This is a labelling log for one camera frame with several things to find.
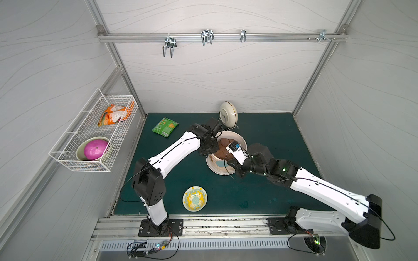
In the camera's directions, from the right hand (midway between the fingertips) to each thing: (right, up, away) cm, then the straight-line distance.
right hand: (228, 160), depth 71 cm
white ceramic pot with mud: (-5, -3, +7) cm, 9 cm away
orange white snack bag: (-51, +21, 0) cm, 55 cm away
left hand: (-6, +2, +10) cm, 12 cm away
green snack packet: (-40, +15, +38) cm, 57 cm away
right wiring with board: (+40, -38, -3) cm, 55 cm away
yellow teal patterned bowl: (-16, -22, +10) cm, 29 cm away
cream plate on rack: (+3, +23, +28) cm, 36 cm away
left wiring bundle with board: (-28, -38, -4) cm, 47 cm away
